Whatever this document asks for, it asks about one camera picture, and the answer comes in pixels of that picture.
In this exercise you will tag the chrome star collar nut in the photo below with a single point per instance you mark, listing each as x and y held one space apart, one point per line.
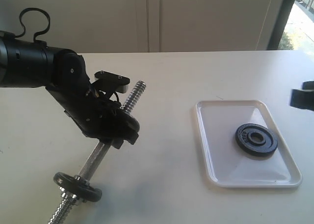
68 196

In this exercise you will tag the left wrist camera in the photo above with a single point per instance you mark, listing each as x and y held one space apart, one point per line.
109 82

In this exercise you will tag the dark grey weight plate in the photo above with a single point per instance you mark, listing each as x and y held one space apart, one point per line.
256 140

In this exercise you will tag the white plastic tray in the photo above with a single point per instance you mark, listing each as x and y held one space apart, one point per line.
226 164

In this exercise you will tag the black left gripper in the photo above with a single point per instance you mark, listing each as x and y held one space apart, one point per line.
93 112

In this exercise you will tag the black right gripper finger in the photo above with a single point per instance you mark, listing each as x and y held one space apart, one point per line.
303 98

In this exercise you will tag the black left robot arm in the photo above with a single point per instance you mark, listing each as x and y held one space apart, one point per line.
62 72

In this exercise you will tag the black weight plate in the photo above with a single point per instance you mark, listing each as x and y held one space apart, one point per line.
130 121
77 186

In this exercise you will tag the chrome threaded dumbbell bar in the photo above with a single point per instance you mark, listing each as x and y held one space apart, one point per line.
93 161

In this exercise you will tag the dark window frame post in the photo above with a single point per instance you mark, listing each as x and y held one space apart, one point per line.
281 21

